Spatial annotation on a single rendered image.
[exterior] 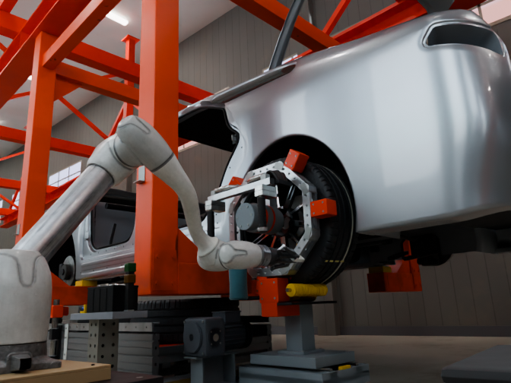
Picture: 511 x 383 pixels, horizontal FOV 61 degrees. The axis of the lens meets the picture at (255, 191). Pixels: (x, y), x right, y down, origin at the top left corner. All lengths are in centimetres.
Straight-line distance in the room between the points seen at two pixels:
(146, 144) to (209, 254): 52
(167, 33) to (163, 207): 103
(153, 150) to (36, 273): 53
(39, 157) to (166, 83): 193
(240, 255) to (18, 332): 79
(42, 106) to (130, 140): 294
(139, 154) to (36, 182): 271
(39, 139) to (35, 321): 319
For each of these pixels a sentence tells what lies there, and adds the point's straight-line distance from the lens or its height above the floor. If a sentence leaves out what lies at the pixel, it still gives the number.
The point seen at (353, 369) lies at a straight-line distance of 214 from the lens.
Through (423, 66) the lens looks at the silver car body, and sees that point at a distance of 201.
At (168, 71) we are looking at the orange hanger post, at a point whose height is 174.
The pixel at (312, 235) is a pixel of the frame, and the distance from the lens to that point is 193.
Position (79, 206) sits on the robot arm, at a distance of 145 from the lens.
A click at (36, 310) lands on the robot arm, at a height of 46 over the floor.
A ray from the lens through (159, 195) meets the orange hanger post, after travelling 227.
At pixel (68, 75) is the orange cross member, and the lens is 460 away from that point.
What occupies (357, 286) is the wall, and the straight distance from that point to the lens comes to 650.
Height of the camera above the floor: 45
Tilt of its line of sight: 15 degrees up
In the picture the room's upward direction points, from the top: 2 degrees counter-clockwise
